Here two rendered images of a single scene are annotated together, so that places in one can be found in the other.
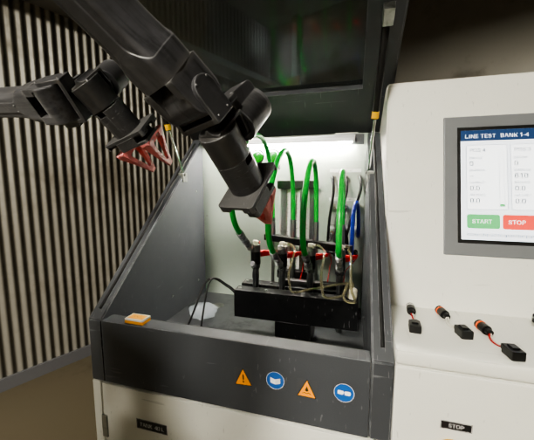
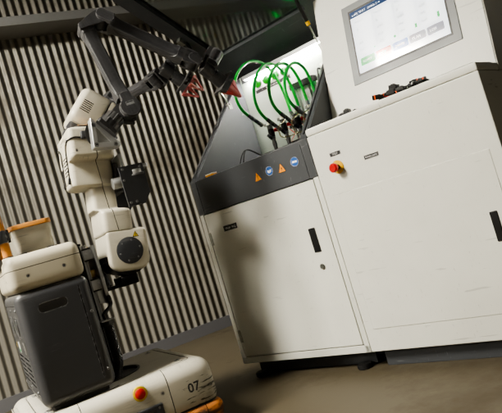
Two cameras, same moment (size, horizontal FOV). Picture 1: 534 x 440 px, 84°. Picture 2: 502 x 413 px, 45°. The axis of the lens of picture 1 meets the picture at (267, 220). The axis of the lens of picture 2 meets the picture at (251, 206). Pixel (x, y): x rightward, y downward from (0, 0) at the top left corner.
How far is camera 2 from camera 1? 2.09 m
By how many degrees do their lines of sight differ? 26
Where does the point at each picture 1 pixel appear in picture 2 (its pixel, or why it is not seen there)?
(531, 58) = not seen: outside the picture
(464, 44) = not seen: outside the picture
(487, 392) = (338, 131)
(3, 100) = (137, 88)
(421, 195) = (339, 58)
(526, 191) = (383, 34)
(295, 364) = (273, 158)
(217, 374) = (248, 181)
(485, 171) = (364, 31)
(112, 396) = (210, 220)
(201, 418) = (248, 209)
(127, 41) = (170, 53)
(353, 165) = not seen: hidden behind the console
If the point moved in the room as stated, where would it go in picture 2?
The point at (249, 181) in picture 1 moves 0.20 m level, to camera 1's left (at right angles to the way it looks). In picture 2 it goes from (219, 79) to (179, 97)
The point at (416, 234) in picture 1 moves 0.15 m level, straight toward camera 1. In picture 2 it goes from (340, 81) to (316, 83)
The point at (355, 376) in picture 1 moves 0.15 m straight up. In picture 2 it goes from (295, 151) to (285, 115)
